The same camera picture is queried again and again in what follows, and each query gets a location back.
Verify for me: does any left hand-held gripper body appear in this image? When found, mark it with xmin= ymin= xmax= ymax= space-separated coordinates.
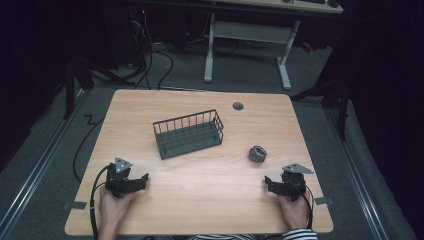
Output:
xmin=105 ymin=157 xmax=134 ymax=199

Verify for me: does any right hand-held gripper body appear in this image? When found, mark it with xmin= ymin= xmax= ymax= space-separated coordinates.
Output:
xmin=280 ymin=162 xmax=315 ymax=203

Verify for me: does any person's left hand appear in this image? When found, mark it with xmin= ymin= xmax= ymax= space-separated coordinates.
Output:
xmin=98 ymin=187 xmax=137 ymax=232

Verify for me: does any person's right hand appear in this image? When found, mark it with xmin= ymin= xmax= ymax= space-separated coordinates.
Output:
xmin=277 ymin=192 xmax=313 ymax=232

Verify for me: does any grey tape strip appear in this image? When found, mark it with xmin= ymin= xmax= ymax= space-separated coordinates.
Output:
xmin=62 ymin=200 xmax=88 ymax=211
xmin=313 ymin=196 xmax=334 ymax=206

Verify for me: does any person's striped right sleeve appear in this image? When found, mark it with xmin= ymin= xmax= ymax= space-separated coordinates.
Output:
xmin=281 ymin=227 xmax=319 ymax=240

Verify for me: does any person's striped shirt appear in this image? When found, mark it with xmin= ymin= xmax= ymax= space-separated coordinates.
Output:
xmin=188 ymin=233 xmax=256 ymax=240

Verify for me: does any black metal stand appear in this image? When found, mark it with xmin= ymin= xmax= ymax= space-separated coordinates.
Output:
xmin=290 ymin=74 xmax=353 ymax=142
xmin=62 ymin=58 xmax=96 ymax=120

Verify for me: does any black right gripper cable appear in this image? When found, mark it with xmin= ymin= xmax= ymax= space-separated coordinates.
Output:
xmin=299 ymin=181 xmax=315 ymax=231

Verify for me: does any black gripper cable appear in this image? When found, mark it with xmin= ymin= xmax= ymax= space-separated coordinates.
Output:
xmin=299 ymin=181 xmax=315 ymax=231
xmin=89 ymin=164 xmax=112 ymax=240

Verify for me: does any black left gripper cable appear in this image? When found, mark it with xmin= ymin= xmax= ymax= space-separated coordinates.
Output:
xmin=89 ymin=164 xmax=112 ymax=240

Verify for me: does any thin black floor cable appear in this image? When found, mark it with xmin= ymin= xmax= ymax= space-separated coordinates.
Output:
xmin=72 ymin=114 xmax=106 ymax=184

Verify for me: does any dark grey wire basket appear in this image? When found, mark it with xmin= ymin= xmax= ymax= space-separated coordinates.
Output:
xmin=152 ymin=108 xmax=225 ymax=161

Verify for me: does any metal floor rail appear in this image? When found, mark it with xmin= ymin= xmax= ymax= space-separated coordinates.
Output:
xmin=324 ymin=108 xmax=391 ymax=240
xmin=0 ymin=89 xmax=90 ymax=231

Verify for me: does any black floor cable bundle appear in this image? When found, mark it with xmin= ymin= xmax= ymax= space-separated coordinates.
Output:
xmin=128 ymin=9 xmax=175 ymax=91

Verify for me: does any white metal frame desk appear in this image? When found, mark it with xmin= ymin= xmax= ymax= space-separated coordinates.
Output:
xmin=202 ymin=0 xmax=345 ymax=91

